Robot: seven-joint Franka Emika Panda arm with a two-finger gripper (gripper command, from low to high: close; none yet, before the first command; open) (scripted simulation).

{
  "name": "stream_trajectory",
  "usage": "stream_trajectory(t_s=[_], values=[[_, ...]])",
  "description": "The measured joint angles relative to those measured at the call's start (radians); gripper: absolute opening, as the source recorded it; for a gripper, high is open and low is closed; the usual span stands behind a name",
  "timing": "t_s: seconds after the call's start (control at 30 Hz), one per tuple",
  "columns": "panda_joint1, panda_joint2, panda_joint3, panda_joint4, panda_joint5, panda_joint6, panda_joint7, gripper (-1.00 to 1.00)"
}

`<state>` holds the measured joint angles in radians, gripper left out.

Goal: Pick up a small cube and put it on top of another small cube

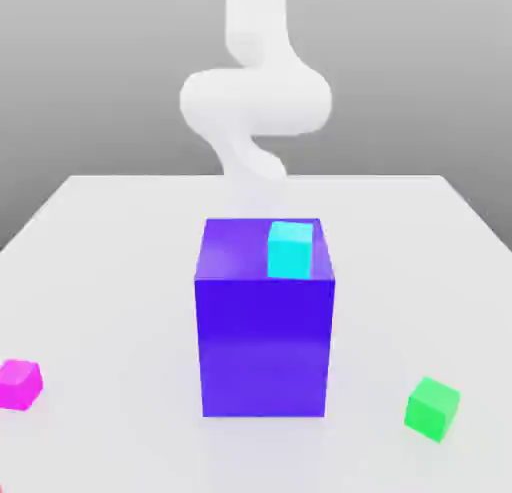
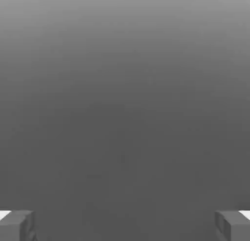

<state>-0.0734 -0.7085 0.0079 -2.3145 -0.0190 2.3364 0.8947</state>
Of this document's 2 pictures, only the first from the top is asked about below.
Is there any small cyan cube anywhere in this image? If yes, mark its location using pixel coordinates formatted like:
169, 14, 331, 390
266, 220, 314, 281

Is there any small green cube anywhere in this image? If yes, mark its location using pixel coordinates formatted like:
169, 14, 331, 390
403, 376, 462, 444

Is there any small magenta cube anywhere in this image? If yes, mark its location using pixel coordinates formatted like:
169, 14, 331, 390
0, 358, 44, 413

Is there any large purple box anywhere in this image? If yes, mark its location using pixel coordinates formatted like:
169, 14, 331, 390
193, 217, 336, 419

